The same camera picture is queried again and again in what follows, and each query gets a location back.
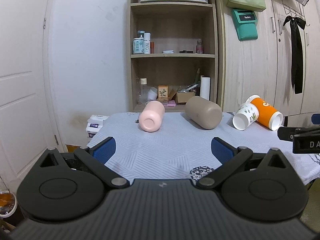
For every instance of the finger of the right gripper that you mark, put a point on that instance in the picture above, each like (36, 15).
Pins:
(315, 119)
(304, 140)

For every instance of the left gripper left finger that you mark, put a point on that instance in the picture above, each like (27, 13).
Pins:
(95, 159)

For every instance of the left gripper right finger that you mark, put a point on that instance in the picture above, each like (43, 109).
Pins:
(233, 160)

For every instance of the pink tumbler grey lid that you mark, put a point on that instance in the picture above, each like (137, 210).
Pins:
(151, 117)

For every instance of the orange paper cup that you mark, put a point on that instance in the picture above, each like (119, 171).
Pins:
(268, 115)

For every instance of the white floral paper cup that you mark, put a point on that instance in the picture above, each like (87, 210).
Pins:
(245, 116)

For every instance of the white tissue pack stack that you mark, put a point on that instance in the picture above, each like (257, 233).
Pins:
(94, 124)

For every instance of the beige tumbler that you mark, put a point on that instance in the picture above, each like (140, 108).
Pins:
(205, 113)

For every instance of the white patterned tablecloth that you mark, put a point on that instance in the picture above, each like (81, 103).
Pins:
(181, 145)

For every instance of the white panel door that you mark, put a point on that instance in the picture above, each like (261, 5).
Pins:
(26, 126)

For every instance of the light wood wardrobe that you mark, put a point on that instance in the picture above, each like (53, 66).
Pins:
(263, 66)

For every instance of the small cardboard box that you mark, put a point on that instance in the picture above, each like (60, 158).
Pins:
(180, 97)

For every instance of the white paper towel roll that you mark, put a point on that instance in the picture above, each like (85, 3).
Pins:
(205, 87)

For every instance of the clear bottle beige cap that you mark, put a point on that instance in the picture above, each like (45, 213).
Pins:
(143, 90)

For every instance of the black ribbon bow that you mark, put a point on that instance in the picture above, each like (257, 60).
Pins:
(296, 23)

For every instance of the orange floral small box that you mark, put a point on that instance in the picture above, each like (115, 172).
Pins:
(163, 93)

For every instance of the pink small bottle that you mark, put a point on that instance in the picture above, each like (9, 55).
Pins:
(199, 46)

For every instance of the teal Redmi pouch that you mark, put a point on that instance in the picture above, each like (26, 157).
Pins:
(245, 22)

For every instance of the teal label jar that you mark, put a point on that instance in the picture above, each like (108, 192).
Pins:
(138, 43)

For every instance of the wooden open shelf unit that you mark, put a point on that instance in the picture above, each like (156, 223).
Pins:
(175, 27)

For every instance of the red small bottle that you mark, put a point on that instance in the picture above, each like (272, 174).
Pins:
(152, 47)

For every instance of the white tube bottle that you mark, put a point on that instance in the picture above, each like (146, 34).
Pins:
(147, 40)

